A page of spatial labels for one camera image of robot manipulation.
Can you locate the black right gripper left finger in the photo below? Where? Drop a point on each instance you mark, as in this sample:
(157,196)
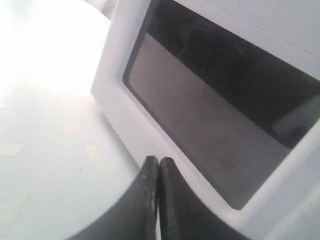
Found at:
(134,215)

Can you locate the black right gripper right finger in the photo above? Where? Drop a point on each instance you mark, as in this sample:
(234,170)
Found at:
(183,216)

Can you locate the white microwave door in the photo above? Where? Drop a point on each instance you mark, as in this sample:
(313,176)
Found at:
(230,90)

